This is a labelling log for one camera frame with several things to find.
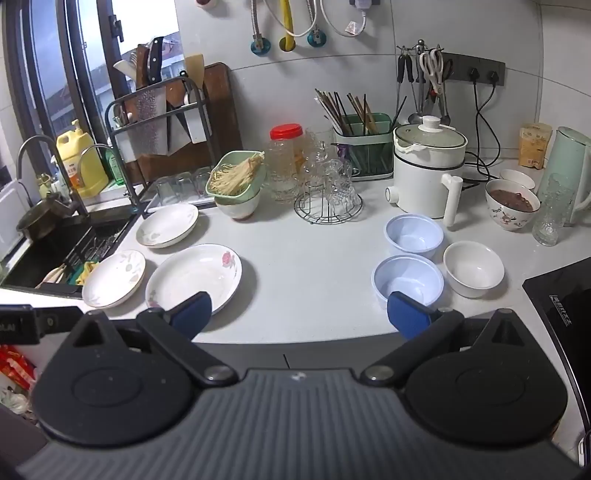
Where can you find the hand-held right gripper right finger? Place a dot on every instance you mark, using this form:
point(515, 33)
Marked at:
point(407, 316)

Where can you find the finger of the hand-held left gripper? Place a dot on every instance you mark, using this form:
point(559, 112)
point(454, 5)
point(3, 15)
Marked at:
point(57, 321)

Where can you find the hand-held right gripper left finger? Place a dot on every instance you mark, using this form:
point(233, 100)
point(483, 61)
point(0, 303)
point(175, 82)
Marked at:
point(193, 314)

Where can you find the blue plastic bowl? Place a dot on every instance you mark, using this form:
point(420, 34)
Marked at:
point(406, 279)
point(413, 237)

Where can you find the large pink flower plate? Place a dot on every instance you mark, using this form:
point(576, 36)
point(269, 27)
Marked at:
point(196, 272)

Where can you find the gold rim leaf print plate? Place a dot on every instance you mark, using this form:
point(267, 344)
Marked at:
point(113, 279)

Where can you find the plain white bowl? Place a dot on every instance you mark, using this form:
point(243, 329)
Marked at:
point(473, 270)

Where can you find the grey flower print plate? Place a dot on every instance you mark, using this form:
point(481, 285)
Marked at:
point(167, 226)

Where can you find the red packets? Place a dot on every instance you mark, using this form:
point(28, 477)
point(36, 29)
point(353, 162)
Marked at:
point(16, 369)

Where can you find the yellow sponge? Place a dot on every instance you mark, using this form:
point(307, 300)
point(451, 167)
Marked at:
point(87, 271)

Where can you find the black kitchen sink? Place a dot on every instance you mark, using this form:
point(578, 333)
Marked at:
point(46, 258)

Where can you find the dark cooking pot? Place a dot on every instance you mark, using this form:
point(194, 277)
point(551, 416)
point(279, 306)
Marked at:
point(44, 217)

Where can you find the white bowl brown foot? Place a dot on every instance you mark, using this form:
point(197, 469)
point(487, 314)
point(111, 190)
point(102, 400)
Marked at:
point(238, 208)

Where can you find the upturned clear glass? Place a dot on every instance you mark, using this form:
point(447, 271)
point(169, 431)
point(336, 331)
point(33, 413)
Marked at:
point(166, 189)
point(202, 181)
point(184, 184)

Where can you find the green strainer basket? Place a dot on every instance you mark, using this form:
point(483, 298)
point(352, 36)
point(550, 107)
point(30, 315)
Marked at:
point(247, 189)

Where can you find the white electric cooking pot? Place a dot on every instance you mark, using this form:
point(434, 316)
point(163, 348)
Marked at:
point(425, 180)

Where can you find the patterned drinking glass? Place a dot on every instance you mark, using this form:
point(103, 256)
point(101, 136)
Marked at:
point(339, 189)

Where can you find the dry noodles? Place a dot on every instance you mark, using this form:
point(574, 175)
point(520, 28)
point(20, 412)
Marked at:
point(235, 175)

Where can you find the black induction cooktop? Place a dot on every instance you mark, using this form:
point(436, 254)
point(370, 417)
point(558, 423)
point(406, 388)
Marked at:
point(563, 304)

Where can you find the yellow detergent bottle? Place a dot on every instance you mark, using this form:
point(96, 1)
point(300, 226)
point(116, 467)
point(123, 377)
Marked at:
point(81, 161)

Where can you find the green bottle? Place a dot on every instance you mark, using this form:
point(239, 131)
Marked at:
point(114, 168)

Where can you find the clear glass vase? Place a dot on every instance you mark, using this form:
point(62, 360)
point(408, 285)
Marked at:
point(547, 221)

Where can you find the green chopstick holder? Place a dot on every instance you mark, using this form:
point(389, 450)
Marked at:
point(364, 152)

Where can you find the clear drinking glass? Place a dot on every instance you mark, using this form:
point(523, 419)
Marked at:
point(315, 170)

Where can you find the tall clear glass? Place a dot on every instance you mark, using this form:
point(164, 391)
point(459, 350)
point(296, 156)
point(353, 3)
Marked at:
point(285, 166)

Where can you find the small white bowl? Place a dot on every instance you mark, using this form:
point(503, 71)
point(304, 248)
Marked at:
point(517, 177)

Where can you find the purple glass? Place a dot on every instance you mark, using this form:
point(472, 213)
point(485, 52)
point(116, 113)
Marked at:
point(341, 151)

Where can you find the tall kitchen faucet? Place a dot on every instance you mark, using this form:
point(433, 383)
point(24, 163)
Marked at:
point(27, 145)

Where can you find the small curved faucet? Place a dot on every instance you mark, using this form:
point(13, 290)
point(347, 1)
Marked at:
point(99, 146)

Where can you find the grey knife rack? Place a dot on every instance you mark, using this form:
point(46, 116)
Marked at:
point(203, 120)

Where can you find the textured cleaver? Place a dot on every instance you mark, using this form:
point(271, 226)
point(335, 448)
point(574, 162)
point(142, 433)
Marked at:
point(152, 120)

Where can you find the wooden cutting board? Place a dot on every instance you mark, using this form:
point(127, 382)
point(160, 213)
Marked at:
point(221, 115)

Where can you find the yellow packet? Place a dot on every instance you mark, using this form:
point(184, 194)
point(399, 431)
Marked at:
point(535, 145)

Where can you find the bundle of chopsticks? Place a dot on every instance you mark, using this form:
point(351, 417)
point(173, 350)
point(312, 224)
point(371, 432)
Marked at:
point(344, 110)

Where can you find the pale green kettle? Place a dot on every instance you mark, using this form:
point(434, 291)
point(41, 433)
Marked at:
point(570, 170)

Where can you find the wooden spatula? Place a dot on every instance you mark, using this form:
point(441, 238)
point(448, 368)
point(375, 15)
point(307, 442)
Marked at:
point(195, 69)

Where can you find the window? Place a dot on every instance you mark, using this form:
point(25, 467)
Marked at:
point(92, 55)

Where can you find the black wall outlet strip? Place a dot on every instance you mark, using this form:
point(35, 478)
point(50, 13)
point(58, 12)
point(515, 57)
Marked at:
point(482, 62)

